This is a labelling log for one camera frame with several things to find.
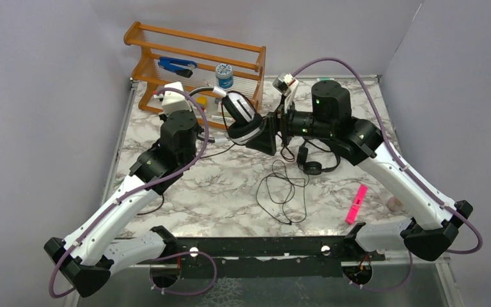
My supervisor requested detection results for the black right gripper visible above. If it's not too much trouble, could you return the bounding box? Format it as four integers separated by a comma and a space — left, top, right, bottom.
245, 95, 334, 156

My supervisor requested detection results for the black red headset cable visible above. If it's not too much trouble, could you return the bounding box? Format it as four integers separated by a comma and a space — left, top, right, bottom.
199, 141, 297, 164

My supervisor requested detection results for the white black gaming headset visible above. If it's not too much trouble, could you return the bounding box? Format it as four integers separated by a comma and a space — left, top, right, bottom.
189, 86, 265, 145

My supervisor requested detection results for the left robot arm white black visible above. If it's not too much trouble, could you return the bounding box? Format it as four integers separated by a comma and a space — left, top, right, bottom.
44, 110, 205, 298

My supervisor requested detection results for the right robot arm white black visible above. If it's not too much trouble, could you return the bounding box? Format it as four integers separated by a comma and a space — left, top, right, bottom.
247, 75, 473, 261

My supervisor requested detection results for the small black on-ear headphones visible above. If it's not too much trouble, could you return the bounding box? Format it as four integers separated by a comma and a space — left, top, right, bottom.
296, 139, 341, 177

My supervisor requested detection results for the yellow grey small object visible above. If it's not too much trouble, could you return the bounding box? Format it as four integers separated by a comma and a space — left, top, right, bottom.
196, 96, 208, 109

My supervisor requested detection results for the blue lidded jar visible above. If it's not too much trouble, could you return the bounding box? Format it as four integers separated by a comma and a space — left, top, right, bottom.
215, 63, 234, 88

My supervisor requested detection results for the blue black hand tool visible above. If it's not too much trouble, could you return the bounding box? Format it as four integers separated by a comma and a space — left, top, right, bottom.
157, 56, 198, 78

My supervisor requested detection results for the wooden orange shelf rack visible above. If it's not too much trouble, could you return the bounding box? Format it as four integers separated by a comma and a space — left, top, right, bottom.
123, 21, 267, 113

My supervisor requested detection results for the thin black headphone cable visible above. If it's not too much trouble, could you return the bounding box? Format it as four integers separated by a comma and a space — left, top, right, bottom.
255, 159, 311, 226

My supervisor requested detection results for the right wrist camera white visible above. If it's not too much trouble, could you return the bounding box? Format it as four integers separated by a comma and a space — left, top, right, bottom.
272, 73, 299, 114

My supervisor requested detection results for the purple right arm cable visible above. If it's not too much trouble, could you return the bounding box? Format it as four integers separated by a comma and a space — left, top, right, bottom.
292, 57, 483, 294

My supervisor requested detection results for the black cable at left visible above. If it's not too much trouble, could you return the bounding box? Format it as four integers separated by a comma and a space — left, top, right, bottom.
135, 194, 166, 216

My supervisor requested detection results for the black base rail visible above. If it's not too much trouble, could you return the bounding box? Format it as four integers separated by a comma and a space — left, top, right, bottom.
144, 235, 384, 279

